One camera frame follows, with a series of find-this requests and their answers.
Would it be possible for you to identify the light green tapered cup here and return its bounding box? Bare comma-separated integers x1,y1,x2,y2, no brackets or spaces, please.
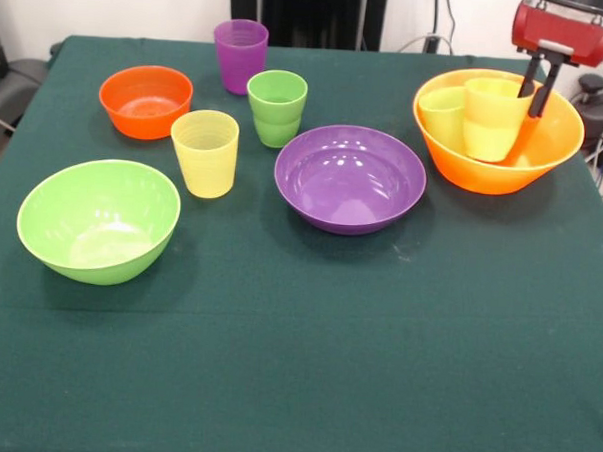
416,84,470,155

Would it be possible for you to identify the purple bowl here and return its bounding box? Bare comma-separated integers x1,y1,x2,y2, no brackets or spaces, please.
270,122,430,239

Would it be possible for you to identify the orange-red bowl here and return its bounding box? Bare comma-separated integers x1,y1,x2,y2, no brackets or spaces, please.
96,62,195,143

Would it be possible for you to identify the purple cup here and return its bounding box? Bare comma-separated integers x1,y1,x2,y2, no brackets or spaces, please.
209,17,270,97

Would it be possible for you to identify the dark green tablecloth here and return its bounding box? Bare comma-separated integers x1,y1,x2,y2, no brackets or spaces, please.
0,31,603,452

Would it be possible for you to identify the black hanging cable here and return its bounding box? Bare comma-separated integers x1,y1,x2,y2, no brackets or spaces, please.
441,0,461,57

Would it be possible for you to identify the large yellow-orange bowl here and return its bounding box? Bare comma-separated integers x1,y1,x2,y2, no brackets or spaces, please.
409,65,588,200

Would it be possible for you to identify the yellow tapered cup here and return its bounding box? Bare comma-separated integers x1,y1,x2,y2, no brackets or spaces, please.
167,107,241,201

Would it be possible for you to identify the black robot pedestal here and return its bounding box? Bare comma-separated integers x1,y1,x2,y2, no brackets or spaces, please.
227,0,387,52

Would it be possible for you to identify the green stepped cup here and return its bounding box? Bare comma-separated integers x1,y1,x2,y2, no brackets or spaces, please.
243,68,309,151

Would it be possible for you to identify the green bowl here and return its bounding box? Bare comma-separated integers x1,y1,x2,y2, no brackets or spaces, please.
13,155,184,290

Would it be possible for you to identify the orange-red cup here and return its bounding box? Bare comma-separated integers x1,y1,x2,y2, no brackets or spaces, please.
503,113,539,168

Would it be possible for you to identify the grey office chair base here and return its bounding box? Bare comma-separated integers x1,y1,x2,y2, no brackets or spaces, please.
0,12,52,136

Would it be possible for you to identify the yellow-orange stepped cup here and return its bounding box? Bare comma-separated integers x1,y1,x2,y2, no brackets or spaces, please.
459,76,537,165

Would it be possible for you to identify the grey cable with plug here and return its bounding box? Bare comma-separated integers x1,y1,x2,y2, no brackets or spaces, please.
397,32,456,57

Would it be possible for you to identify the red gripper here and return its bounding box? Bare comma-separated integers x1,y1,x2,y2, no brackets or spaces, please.
507,0,603,122

